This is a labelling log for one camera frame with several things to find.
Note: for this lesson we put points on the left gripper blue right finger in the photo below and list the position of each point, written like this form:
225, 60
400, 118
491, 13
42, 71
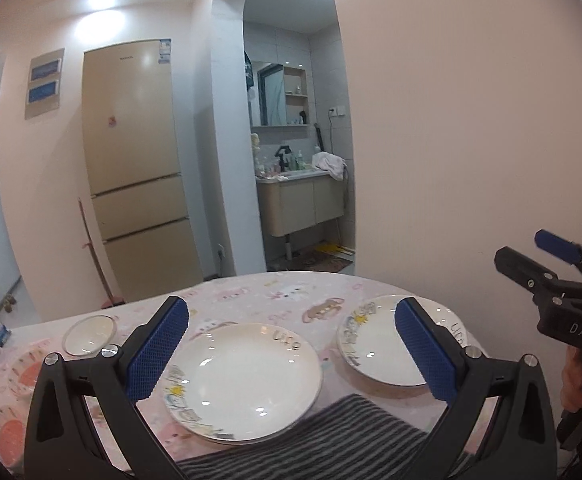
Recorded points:
435, 351

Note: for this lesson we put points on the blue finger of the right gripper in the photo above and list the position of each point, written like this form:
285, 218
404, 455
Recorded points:
564, 250

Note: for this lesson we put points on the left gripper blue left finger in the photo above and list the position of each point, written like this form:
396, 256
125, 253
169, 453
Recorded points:
150, 346

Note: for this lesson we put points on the white ribbed bowl black rim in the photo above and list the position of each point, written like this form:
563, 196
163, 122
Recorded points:
89, 336

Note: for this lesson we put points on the large white cartoon plate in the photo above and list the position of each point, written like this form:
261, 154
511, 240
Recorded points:
369, 342

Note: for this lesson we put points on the white plate with life text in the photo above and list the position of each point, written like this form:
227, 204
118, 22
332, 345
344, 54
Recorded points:
242, 383

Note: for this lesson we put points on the person's right hand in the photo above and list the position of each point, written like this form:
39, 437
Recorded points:
571, 391

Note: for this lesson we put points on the striped grey black cloth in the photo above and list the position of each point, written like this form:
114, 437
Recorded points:
352, 438

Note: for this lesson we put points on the bathroom vanity cabinet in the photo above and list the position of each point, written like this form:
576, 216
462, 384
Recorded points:
299, 200

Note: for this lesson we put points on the white towel on sink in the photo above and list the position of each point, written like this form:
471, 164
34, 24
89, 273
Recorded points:
334, 165

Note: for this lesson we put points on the beige three-door refrigerator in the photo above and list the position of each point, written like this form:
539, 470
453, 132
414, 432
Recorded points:
133, 169

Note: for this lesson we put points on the mirror cabinet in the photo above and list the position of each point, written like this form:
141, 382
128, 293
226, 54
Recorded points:
277, 94

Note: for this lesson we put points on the red handled broom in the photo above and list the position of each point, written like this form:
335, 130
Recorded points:
112, 300

